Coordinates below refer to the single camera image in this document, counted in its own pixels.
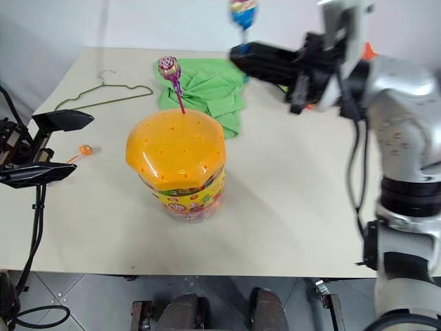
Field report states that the small orange lollipop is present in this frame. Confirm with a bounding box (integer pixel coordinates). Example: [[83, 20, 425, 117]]
[[65, 143, 95, 165]]

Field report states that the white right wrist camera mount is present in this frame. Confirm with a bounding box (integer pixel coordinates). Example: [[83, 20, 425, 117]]
[[315, 0, 376, 113]]

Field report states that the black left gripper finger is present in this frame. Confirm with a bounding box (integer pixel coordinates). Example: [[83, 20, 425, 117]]
[[31, 109, 95, 133], [0, 162, 78, 189]]

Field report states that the pink purple wrapped lollipop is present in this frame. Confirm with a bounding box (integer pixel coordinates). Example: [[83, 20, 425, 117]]
[[157, 56, 188, 116]]

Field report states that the rusty metal bracket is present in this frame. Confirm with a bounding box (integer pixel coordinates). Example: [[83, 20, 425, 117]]
[[312, 278, 346, 331], [130, 300, 154, 331]]

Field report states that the clear jar with yellow label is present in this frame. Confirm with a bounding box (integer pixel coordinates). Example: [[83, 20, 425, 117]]
[[139, 164, 228, 223]]

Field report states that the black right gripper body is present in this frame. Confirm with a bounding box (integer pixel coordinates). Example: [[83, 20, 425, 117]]
[[285, 32, 345, 115]]

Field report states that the black floor cable loop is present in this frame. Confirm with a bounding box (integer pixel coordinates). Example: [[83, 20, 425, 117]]
[[6, 304, 72, 330]]

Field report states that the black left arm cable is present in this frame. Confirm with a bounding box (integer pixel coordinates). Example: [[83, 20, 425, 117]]
[[13, 184, 48, 294]]

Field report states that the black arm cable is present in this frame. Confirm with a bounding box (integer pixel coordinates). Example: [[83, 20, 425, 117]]
[[13, 184, 48, 294], [336, 67, 370, 245]]

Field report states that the thin wire clothes hanger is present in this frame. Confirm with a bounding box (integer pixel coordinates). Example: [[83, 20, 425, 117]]
[[54, 69, 154, 112]]

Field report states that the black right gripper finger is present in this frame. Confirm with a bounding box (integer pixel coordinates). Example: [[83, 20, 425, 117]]
[[229, 41, 305, 67], [234, 62, 303, 89]]

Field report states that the blue lollipop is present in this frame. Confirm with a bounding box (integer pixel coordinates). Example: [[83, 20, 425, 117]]
[[227, 0, 259, 83]]

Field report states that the dark rounded shape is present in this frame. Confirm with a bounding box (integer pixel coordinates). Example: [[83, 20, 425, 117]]
[[161, 292, 209, 331], [249, 286, 289, 331]]

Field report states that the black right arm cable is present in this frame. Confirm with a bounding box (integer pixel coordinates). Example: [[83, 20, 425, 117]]
[[336, 67, 370, 245]]

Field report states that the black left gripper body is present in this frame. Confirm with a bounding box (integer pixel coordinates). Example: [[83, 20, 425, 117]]
[[0, 117, 54, 170]]

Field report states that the green cloth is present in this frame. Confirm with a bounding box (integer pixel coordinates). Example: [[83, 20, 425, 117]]
[[153, 57, 249, 140]]

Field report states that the orange perforated jar lid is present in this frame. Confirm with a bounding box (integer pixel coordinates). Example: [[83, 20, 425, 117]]
[[125, 109, 227, 190]]

